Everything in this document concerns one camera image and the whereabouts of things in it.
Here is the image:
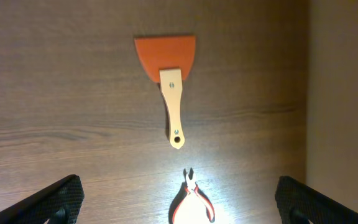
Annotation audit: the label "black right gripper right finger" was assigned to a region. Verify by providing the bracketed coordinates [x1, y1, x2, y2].
[275, 176, 358, 224]

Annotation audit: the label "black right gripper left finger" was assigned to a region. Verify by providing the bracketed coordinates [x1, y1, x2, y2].
[0, 174, 85, 224]

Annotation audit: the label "orange scraper with wooden handle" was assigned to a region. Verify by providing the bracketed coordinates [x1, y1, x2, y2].
[134, 35, 196, 149]

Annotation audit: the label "red handled pliers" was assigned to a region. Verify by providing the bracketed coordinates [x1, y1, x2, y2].
[168, 168, 216, 224]

